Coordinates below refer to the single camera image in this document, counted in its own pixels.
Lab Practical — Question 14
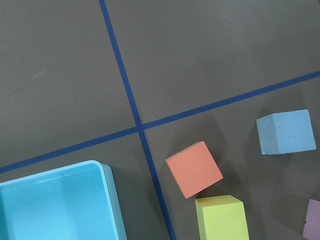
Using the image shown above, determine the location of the pink lilac foam block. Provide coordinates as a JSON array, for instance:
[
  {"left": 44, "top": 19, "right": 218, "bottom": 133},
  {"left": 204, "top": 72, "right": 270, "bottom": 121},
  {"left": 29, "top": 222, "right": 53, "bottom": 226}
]
[{"left": 302, "top": 199, "right": 320, "bottom": 240}]

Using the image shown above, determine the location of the light blue foam block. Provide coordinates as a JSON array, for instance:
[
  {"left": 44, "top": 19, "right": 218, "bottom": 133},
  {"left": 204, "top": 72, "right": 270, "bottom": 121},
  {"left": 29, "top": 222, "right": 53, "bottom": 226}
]
[{"left": 256, "top": 109, "right": 317, "bottom": 155}]

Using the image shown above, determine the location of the orange foam block near bin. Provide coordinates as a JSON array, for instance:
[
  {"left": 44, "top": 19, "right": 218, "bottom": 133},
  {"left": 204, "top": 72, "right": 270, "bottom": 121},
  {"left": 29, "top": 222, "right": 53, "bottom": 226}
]
[{"left": 165, "top": 141, "right": 223, "bottom": 199}]

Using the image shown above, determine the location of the yellow foam block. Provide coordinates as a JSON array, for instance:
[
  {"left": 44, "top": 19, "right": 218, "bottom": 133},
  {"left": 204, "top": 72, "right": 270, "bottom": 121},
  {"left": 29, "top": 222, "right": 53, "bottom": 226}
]
[{"left": 195, "top": 195, "right": 250, "bottom": 240}]

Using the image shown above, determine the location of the light blue plastic bin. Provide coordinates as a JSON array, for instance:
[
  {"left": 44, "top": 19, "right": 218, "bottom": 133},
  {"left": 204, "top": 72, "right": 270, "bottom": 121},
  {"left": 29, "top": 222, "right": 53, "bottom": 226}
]
[{"left": 0, "top": 160, "right": 127, "bottom": 240}]

